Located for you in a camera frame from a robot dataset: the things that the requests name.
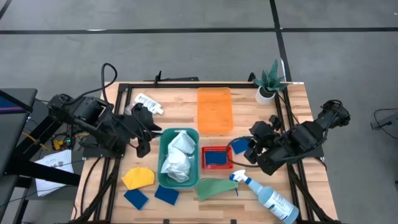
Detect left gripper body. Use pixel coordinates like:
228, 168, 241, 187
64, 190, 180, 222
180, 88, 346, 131
132, 103, 155, 141

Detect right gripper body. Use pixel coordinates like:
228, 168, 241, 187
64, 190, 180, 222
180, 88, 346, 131
259, 121, 280, 152

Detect blue sponge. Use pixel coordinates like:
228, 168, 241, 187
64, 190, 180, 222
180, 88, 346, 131
123, 189, 149, 211
154, 184, 180, 206
231, 138, 250, 155
204, 151, 229, 167

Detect small white bottle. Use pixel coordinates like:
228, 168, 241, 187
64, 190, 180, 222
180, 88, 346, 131
134, 93, 165, 116

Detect yellow cloth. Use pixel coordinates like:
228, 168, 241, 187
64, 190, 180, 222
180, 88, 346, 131
121, 167, 155, 191

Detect spray bottle blue trigger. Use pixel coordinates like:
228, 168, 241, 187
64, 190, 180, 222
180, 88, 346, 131
229, 169, 300, 224

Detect green cloth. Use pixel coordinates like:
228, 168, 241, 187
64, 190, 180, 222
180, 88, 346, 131
195, 177, 239, 202

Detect red plastic basket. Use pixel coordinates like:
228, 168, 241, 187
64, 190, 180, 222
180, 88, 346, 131
200, 145, 234, 170

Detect potted plant white pot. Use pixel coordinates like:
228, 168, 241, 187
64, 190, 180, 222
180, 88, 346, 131
253, 58, 289, 106

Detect orange plastic tray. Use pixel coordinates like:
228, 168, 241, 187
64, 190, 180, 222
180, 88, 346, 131
197, 86, 234, 134

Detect black device green light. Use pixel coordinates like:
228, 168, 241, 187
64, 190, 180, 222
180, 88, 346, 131
51, 133, 77, 152

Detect white paper sheets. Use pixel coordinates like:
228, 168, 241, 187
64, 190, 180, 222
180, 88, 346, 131
34, 149, 75, 197

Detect grey desk foot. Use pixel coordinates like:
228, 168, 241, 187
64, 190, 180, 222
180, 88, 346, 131
369, 111, 398, 131

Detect black desk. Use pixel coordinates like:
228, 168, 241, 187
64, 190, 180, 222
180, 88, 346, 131
0, 88, 82, 224

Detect computer monitor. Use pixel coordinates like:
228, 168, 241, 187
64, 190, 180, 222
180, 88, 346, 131
0, 89, 34, 113

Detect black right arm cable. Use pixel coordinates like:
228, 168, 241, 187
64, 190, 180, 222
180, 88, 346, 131
226, 136, 261, 169

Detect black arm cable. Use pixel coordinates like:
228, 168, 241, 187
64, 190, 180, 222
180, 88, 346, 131
226, 136, 261, 169
62, 63, 118, 105

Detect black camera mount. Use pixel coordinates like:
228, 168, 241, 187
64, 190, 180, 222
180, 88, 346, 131
143, 70, 200, 86

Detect black aluminium table frame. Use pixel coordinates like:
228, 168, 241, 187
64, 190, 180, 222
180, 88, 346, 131
74, 81, 340, 224

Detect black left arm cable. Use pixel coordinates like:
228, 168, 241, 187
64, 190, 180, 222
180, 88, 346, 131
62, 63, 118, 105

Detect yellow cable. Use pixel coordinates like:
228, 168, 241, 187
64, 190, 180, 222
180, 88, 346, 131
21, 130, 90, 151

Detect black floor cable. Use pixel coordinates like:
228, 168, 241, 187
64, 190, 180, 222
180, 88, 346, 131
373, 108, 398, 141

